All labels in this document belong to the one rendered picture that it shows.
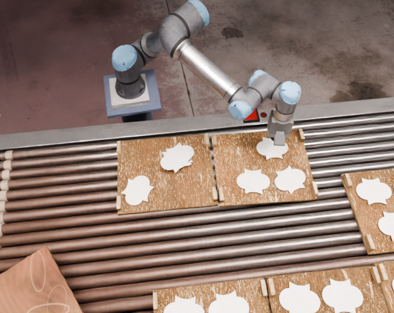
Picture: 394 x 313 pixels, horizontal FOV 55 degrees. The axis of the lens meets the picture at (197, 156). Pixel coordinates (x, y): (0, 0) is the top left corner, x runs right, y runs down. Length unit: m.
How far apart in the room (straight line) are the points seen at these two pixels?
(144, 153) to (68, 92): 1.67
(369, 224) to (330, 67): 2.02
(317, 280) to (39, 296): 0.98
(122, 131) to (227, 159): 0.50
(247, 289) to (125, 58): 1.11
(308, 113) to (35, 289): 1.37
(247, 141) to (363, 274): 0.70
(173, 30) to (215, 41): 2.07
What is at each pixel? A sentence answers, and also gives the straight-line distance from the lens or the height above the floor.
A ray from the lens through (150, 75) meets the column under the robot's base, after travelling 2.06.
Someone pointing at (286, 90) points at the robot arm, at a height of 1.34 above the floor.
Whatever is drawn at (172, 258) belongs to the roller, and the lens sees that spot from 1.52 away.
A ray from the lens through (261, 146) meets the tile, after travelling 1.71.
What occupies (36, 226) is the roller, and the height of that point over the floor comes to 0.92.
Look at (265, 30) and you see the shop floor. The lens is 3.66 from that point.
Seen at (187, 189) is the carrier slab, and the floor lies 0.94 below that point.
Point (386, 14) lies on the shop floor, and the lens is 4.16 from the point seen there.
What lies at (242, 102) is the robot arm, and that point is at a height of 1.33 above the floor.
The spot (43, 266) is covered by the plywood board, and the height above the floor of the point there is 1.04.
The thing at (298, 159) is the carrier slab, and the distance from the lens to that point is 1.73.
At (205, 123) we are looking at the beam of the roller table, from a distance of 1.80.
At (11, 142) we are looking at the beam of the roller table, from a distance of 1.93.
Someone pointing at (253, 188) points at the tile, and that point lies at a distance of 1.61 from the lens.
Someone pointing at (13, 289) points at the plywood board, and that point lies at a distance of 1.50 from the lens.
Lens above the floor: 2.38
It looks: 60 degrees down
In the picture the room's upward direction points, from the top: straight up
